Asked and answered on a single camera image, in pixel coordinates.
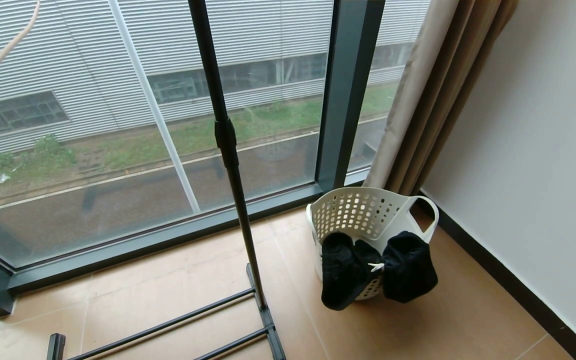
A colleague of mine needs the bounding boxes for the black shorts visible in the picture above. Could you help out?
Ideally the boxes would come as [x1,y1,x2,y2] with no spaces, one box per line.
[321,231,385,311]

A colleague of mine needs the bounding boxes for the black clothes rack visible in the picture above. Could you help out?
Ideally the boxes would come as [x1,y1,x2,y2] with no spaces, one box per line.
[46,0,287,360]

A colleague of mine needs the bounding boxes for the white laundry basket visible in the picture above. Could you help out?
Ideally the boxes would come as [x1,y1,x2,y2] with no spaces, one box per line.
[306,187,440,301]

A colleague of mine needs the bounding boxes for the black garment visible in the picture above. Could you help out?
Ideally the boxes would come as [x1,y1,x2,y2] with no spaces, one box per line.
[382,230,439,304]

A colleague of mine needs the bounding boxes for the beige curtain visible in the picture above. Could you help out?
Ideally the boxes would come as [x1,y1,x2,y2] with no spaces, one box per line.
[363,0,519,197]

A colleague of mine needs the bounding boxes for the window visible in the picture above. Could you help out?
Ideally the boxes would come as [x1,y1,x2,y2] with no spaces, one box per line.
[0,0,431,321]

